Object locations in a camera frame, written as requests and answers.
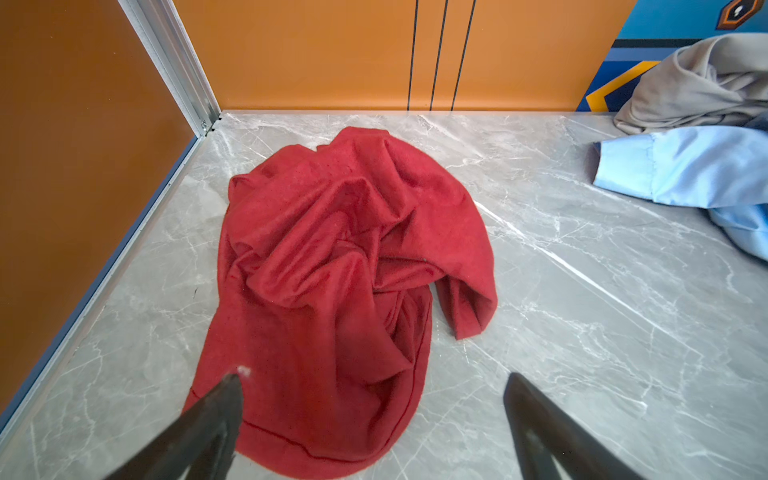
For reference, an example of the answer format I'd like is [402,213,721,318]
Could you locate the red cloth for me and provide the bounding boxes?
[187,127,498,479]

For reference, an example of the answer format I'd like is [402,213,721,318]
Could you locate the light blue cloth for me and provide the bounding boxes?
[593,126,767,260]

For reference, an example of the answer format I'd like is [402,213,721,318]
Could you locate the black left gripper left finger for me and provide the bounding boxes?
[108,374,244,479]

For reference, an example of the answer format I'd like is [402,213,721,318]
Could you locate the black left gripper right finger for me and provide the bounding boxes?
[503,372,641,479]

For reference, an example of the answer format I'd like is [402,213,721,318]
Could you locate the light grey ribbed cloth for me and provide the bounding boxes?
[613,33,767,134]

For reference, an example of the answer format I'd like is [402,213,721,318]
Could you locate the aluminium left corner post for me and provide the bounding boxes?
[119,0,221,138]

